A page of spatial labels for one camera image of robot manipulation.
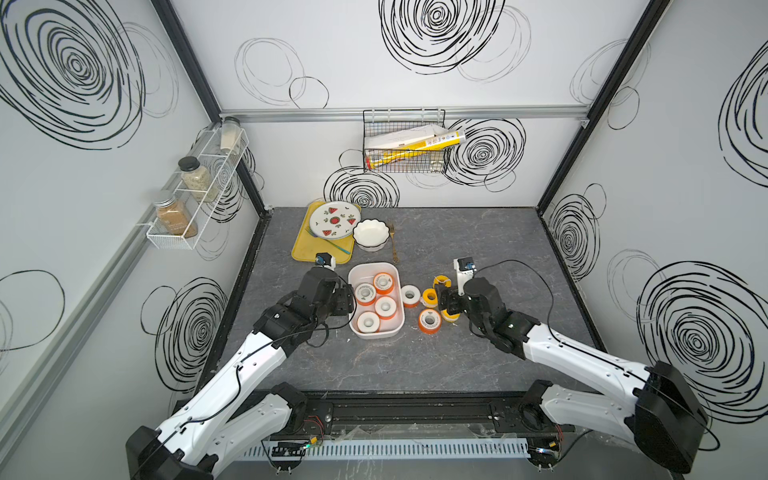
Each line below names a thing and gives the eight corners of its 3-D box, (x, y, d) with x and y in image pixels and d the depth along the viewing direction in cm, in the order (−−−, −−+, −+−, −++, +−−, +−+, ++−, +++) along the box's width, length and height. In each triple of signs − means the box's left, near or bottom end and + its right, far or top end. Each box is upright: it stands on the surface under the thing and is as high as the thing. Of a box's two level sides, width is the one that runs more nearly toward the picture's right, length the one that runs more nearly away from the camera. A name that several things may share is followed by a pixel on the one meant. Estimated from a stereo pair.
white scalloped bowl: (352, 252, 109) (351, 246, 106) (354, 224, 118) (354, 218, 115) (390, 252, 109) (390, 246, 106) (390, 224, 118) (390, 218, 115)
